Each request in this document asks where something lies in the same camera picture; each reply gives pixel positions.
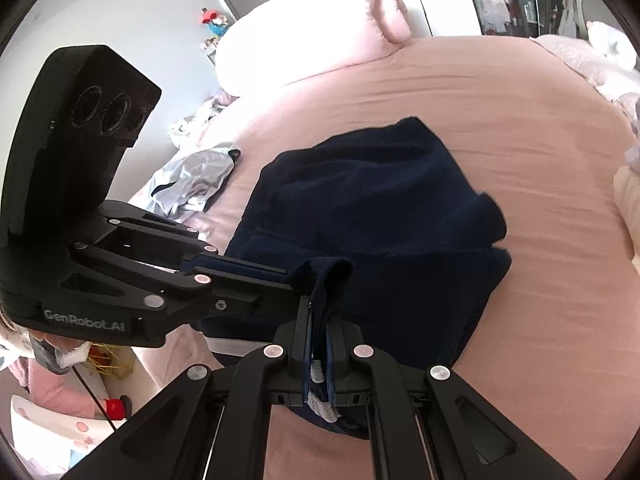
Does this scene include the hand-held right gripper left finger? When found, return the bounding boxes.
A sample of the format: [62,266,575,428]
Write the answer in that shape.
[62,296,312,480]

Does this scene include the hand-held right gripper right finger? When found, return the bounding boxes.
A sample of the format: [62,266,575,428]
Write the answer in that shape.
[325,317,578,480]

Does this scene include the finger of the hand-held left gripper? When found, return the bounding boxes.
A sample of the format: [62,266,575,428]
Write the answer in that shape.
[65,239,313,335]
[97,201,291,278]

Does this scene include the navy pants with white stripes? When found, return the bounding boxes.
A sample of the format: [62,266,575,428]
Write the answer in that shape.
[200,116,513,441]

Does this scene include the silver satin garment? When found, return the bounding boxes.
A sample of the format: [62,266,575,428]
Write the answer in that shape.
[145,145,243,224]

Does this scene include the crumpled white and grey cloth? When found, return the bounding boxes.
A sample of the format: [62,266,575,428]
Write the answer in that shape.
[166,91,237,150]

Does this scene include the pink fluffy cloth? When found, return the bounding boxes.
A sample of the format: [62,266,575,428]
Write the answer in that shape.
[19,360,109,419]

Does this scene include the red and blue plush toy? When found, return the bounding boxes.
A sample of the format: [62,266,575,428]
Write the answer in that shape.
[200,7,232,37]

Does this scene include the white box with pink dots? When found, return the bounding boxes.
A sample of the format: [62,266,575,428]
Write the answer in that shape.
[9,394,123,477]

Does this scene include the pink ruffled pillow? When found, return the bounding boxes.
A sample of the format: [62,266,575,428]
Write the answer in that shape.
[214,0,416,96]

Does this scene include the pink bed sheet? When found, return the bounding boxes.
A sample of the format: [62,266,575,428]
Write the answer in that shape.
[125,35,640,480]

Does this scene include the cream garment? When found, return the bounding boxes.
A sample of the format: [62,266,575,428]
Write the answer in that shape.
[612,145,640,267]

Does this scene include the pale pink quilted duvet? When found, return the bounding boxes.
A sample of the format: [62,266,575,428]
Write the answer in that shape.
[531,34,640,133]

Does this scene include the gold wire rack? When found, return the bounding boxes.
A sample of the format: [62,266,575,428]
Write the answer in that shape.
[84,342,137,377]

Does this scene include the black cable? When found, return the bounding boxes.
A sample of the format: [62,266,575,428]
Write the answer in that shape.
[71,366,117,432]

